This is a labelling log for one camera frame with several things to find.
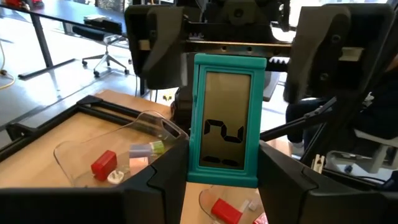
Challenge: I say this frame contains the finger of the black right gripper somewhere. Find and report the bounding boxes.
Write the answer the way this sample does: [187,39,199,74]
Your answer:
[125,4,189,90]
[283,3,396,104]

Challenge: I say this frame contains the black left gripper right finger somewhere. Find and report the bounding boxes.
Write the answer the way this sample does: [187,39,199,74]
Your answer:
[257,140,388,224]

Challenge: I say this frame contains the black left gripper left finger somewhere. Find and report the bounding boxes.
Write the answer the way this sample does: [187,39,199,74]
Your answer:
[81,139,190,224]

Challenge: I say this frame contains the pink charger cube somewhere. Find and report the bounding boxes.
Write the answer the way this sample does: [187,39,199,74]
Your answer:
[128,156,150,177]

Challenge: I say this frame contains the white plug adapter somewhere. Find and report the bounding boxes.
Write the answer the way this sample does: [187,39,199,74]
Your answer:
[106,169,126,185]

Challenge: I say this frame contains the purple charger cube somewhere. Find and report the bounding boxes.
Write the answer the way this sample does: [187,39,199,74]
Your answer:
[128,142,154,159]

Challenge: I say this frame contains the green charger cube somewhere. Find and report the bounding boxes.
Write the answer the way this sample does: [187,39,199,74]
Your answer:
[150,140,166,156]

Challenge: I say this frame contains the red charger block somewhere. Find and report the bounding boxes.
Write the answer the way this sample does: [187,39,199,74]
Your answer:
[90,149,118,182]
[210,198,244,224]

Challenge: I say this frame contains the teal digital timer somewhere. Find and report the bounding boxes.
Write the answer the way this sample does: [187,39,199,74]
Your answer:
[187,52,268,189]

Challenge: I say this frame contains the office chair with silver base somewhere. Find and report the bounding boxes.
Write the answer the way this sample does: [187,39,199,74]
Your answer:
[72,24,131,78]

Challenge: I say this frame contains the black items on desk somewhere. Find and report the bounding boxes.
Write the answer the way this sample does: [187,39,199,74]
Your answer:
[83,14,124,35]

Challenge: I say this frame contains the black office desk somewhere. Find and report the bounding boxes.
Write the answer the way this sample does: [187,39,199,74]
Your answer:
[0,0,128,79]

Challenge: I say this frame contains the white charger block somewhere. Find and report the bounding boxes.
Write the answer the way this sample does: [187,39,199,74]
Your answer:
[239,198,261,213]

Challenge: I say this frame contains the clear plastic bin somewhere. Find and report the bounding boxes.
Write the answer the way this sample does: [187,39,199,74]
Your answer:
[53,110,190,188]
[198,185,268,224]

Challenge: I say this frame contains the black gantry strut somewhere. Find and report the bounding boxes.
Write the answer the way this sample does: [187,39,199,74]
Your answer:
[300,24,398,164]

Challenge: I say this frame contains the thin black gantry brace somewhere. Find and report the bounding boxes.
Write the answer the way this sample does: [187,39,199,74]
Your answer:
[259,96,338,142]

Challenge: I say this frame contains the person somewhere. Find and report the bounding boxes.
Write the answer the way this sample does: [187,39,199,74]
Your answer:
[285,54,398,150]

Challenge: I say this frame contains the white chair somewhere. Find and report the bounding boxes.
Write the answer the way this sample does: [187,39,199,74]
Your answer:
[326,128,398,175]

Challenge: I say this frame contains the black aluminium table frame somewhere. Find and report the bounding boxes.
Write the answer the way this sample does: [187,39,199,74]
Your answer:
[0,95,174,164]

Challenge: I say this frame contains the yellow extension cable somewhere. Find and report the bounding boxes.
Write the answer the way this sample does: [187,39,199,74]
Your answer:
[0,40,16,91]

